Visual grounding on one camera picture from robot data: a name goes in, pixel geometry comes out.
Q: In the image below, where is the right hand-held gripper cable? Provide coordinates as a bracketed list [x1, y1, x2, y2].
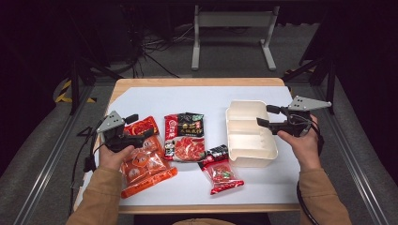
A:
[295, 117, 326, 225]

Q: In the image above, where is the black tripod stand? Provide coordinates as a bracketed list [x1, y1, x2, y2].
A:
[282, 55, 338, 115]
[66, 55, 124, 116]

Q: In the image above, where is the yellow and black hazard tape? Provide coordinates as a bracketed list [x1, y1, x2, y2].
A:
[54, 79, 97, 104]

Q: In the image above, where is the left hand-held gripper cable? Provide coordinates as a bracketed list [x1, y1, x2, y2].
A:
[68, 119, 108, 218]

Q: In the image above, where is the aluminium floor rail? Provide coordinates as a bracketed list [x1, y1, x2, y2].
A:
[313, 83, 392, 225]
[11, 84, 96, 225]

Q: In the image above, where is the white plastic divided container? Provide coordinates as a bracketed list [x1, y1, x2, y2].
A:
[225, 99, 279, 169]

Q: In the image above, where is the hand-held gripper cable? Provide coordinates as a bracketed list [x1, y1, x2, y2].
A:
[295, 117, 326, 225]
[68, 119, 108, 218]

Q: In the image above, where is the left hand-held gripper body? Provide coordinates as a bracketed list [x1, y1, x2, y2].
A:
[96, 110, 145, 154]

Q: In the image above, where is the red and black seasoning packet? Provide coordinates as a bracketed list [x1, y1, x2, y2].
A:
[162, 112, 207, 163]

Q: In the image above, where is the person's left hand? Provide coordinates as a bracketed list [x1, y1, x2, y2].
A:
[99, 143, 136, 173]

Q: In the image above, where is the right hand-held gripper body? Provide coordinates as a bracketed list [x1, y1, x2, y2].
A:
[268, 95, 332, 138]

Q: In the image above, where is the white table mat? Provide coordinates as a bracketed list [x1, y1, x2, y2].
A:
[74, 85, 302, 207]

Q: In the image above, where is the person's right hand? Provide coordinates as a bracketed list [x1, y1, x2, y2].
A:
[277, 114, 324, 173]

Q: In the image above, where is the orange seasoning packet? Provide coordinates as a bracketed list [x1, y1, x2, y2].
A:
[120, 115, 179, 200]

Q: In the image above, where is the tangle of black floor cables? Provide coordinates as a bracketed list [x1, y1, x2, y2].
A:
[123, 6, 195, 80]

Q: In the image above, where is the small red snack packet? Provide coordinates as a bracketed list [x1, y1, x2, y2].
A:
[197, 143, 245, 196]

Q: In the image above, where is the white metal stand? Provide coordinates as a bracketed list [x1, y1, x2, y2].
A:
[191, 4, 281, 71]

